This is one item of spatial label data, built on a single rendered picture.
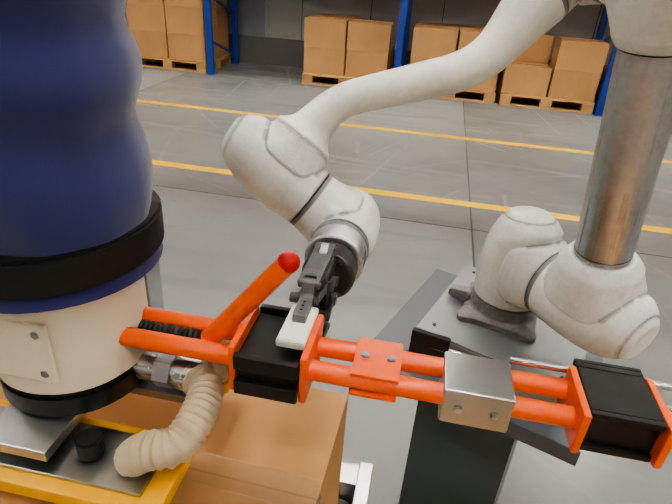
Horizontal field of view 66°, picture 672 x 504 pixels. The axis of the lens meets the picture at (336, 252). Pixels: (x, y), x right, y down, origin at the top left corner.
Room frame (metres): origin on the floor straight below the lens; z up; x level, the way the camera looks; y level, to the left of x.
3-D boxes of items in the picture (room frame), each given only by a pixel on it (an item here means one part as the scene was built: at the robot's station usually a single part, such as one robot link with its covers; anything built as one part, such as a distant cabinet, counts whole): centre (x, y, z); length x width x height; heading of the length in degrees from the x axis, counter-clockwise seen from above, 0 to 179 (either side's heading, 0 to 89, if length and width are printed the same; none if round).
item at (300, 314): (0.48, 0.03, 1.23); 0.05 x 0.01 x 0.03; 171
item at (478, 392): (0.41, -0.16, 1.17); 0.07 x 0.07 x 0.04; 81
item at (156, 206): (0.49, 0.30, 1.30); 0.23 x 0.23 x 0.04
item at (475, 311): (1.06, -0.39, 0.87); 0.22 x 0.18 x 0.06; 67
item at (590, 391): (0.39, -0.29, 1.18); 0.08 x 0.07 x 0.05; 81
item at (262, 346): (0.45, 0.06, 1.18); 0.10 x 0.08 x 0.06; 171
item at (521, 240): (1.04, -0.42, 1.00); 0.18 x 0.16 x 0.22; 31
